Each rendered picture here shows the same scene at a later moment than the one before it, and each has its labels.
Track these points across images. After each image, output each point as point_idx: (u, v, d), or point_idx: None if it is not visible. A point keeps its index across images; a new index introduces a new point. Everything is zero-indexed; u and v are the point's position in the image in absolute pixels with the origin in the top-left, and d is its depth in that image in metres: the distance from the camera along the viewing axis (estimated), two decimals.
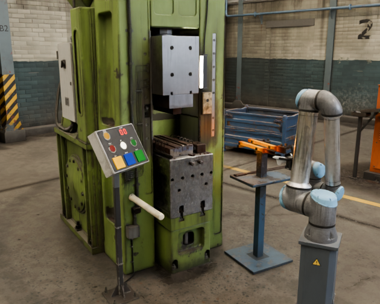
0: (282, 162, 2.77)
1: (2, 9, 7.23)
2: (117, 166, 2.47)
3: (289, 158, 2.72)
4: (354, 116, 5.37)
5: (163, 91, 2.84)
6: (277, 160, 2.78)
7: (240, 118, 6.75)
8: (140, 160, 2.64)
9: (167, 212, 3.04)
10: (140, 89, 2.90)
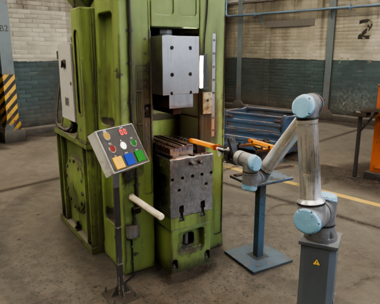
0: (221, 154, 2.62)
1: (2, 9, 7.23)
2: (117, 166, 2.47)
3: (223, 151, 2.56)
4: (354, 116, 5.37)
5: (163, 91, 2.84)
6: (218, 151, 2.64)
7: (240, 118, 6.75)
8: (140, 160, 2.64)
9: (167, 212, 3.04)
10: (140, 89, 2.90)
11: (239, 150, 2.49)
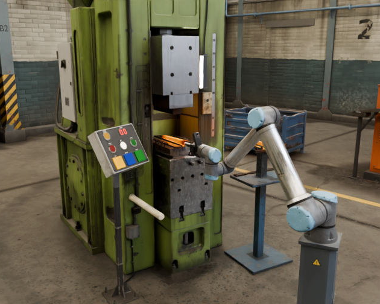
0: (188, 148, 2.94)
1: (2, 9, 7.23)
2: (117, 166, 2.47)
3: (189, 145, 2.88)
4: (354, 116, 5.37)
5: (163, 91, 2.84)
6: (186, 146, 2.97)
7: (240, 118, 6.75)
8: (140, 160, 2.64)
9: (167, 212, 3.04)
10: (140, 89, 2.90)
11: (202, 144, 2.82)
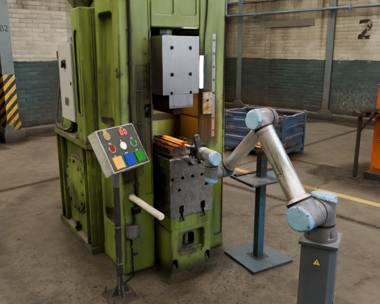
0: (188, 150, 2.94)
1: (2, 9, 7.23)
2: (117, 166, 2.47)
3: (189, 147, 2.89)
4: (354, 116, 5.37)
5: (163, 91, 2.84)
6: (186, 148, 2.97)
7: (240, 118, 6.75)
8: (140, 160, 2.64)
9: (167, 212, 3.04)
10: (140, 89, 2.90)
11: (203, 147, 2.82)
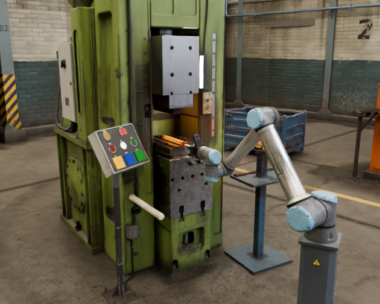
0: (188, 150, 2.94)
1: (2, 9, 7.23)
2: (117, 166, 2.47)
3: (189, 146, 2.89)
4: (354, 116, 5.37)
5: (163, 91, 2.84)
6: (186, 148, 2.97)
7: (240, 118, 6.75)
8: (140, 160, 2.64)
9: (167, 212, 3.04)
10: (140, 89, 2.90)
11: (202, 146, 2.82)
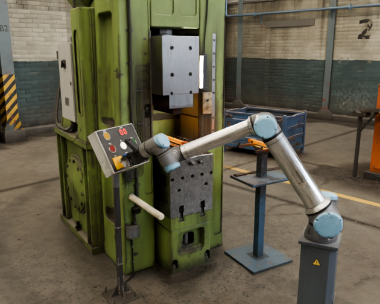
0: (126, 162, 2.43)
1: (2, 9, 7.23)
2: (117, 166, 2.47)
3: (126, 154, 2.39)
4: (354, 116, 5.37)
5: (163, 91, 2.84)
6: (122, 163, 2.45)
7: (240, 118, 6.75)
8: None
9: (167, 212, 3.04)
10: (140, 89, 2.90)
11: (142, 143, 2.37)
